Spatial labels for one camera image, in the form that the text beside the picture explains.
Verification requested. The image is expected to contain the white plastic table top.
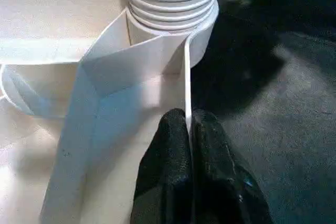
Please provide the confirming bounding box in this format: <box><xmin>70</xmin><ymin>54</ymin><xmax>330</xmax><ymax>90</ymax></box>
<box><xmin>0</xmin><ymin>0</ymin><xmax>220</xmax><ymax>224</ymax></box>

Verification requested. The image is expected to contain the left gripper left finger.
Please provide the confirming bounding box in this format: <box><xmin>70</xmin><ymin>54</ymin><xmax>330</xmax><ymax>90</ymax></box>
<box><xmin>132</xmin><ymin>108</ymin><xmax>194</xmax><ymax>224</ymax></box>

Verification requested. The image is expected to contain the black mat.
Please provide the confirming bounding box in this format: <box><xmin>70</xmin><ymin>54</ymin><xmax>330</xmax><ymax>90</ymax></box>
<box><xmin>0</xmin><ymin>0</ymin><xmax>336</xmax><ymax>224</ymax></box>

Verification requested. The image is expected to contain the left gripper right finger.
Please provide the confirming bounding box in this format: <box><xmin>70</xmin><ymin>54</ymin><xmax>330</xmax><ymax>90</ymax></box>
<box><xmin>190</xmin><ymin>108</ymin><xmax>274</xmax><ymax>224</ymax></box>

